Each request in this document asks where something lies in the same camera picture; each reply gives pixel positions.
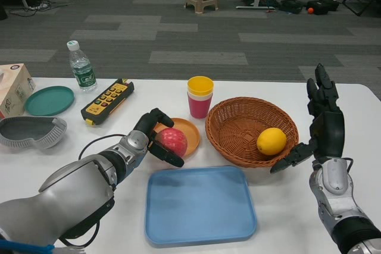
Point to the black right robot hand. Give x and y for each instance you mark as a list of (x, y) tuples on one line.
[(329, 135)]

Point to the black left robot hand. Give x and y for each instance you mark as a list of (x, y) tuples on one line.
[(149, 120)]

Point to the red apple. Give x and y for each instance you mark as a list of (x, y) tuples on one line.
[(174, 142)]

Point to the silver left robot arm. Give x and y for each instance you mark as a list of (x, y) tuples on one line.
[(68, 188)]

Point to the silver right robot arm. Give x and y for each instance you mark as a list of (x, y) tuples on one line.
[(336, 194)]

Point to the orange round plate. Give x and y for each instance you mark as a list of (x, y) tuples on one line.
[(189, 130)]

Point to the teal round plate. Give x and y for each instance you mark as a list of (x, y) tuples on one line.
[(49, 100)]

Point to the yellow black remote control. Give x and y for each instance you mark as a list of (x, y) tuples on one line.
[(108, 100)]

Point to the pink plastic cup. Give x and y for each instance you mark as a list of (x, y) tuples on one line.
[(200, 109)]

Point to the white plastic cup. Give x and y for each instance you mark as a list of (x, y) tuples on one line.
[(200, 98)]

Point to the yellow lemon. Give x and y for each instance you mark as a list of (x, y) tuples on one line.
[(271, 141)]

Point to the yellow plastic cup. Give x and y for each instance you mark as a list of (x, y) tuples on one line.
[(200, 86)]

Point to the clear plastic water bottle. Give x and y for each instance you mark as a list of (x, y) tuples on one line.
[(82, 69)]

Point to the brown wicker basket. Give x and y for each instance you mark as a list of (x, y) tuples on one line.
[(235, 126)]

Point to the blue rectangular tray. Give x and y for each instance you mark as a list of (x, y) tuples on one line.
[(199, 203)]

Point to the grey heart-shaped bowl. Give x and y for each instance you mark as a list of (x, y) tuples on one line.
[(26, 132)]

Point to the small orange ball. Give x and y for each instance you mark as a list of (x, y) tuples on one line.
[(310, 10)]

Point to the black bulky bag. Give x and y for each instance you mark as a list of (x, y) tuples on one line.
[(324, 5)]

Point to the black flat bag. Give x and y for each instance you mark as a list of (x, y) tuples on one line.
[(291, 6)]

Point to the cardboard tissue box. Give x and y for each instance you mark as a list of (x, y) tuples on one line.
[(15, 90)]

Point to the white power strip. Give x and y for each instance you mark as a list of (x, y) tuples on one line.
[(38, 6)]

